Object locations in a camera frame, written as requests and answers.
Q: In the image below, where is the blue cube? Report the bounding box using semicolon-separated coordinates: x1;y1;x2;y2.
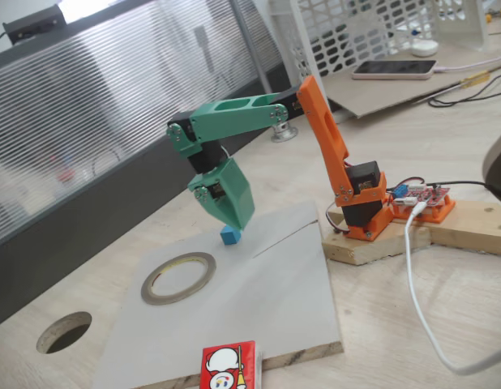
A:
220;225;242;246

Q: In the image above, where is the red snowman box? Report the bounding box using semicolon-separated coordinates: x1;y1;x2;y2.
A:
200;340;264;389

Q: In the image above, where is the black depth camera sensor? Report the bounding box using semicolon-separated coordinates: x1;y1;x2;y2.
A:
2;4;66;45

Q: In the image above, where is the silver metal clamp foot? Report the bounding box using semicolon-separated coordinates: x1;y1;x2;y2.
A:
270;123;299;143

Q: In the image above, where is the grey board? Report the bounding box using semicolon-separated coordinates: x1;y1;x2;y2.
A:
90;200;344;389

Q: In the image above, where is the grey ribbed desk partition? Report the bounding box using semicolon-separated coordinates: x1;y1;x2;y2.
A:
0;0;294;331

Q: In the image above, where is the wooden base block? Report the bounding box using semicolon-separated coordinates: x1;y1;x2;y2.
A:
321;220;432;267

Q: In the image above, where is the brown cardboard sheet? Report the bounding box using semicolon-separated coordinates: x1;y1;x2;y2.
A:
323;66;465;120

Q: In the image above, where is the red circuit board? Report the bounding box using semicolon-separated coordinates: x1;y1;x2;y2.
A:
386;182;452;208

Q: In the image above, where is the orange circuit board holder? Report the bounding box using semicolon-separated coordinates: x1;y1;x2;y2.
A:
390;194;456;224

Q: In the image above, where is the pink smartphone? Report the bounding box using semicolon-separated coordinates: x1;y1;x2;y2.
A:
351;59;437;81

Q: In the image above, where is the thick wooden beam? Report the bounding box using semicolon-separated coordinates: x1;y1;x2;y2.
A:
428;198;501;257

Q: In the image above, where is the white earbud case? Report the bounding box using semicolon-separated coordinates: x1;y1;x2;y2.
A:
409;39;440;58

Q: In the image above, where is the grey rounded object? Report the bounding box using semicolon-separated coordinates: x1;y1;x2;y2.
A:
481;124;501;191

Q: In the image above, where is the white perforated plastic basket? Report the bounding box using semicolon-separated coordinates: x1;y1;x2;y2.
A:
268;0;490;106

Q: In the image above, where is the grey tape ring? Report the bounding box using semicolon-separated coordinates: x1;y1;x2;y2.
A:
140;251;216;306

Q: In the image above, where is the white USB cable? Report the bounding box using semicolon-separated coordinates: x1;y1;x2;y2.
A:
403;202;501;376

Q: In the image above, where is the thin black cable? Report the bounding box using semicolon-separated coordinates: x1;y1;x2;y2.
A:
426;75;501;109

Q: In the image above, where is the black power cable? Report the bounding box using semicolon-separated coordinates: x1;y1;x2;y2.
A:
426;180;501;207

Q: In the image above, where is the pale pink phone cable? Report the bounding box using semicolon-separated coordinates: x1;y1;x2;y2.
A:
432;54;501;75

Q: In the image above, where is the yellow handled screwdriver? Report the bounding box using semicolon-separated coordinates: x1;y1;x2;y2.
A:
456;60;501;88

